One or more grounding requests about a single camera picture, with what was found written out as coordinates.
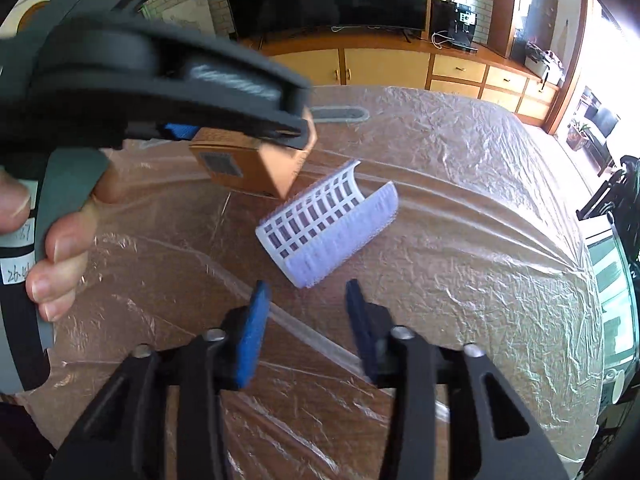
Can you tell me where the small cardboard box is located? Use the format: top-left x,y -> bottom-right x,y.
189,110 -> 318,200

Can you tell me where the black coffee machine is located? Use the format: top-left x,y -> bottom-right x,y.
430,0 -> 480,53

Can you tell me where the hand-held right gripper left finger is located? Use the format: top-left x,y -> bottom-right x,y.
44,280 -> 272,480

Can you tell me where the grey printer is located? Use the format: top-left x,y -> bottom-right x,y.
524,42 -> 565,83

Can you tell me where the person's left hand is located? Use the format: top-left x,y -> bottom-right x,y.
0,160 -> 122,322

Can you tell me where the tall wooden cabinet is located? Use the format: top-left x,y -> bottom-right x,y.
487,0 -> 596,81

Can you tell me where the purple hair roller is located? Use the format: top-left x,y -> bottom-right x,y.
255,159 -> 401,289

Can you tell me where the black armchair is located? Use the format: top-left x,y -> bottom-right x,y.
580,87 -> 621,161

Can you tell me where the long grey flat tool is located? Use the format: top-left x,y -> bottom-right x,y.
307,105 -> 370,125

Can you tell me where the potted plant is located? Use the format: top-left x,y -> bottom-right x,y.
567,120 -> 591,153

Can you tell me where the elephant picture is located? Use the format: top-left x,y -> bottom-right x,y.
142,0 -> 213,36

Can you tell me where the black stroller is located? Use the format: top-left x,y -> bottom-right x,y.
575,155 -> 640,266

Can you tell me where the wooden television cabinet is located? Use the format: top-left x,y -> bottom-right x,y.
240,35 -> 563,136

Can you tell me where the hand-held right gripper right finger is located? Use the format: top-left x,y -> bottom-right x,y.
345,279 -> 572,480

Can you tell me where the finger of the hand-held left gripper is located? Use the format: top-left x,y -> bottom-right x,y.
159,122 -> 201,142
160,30 -> 314,137

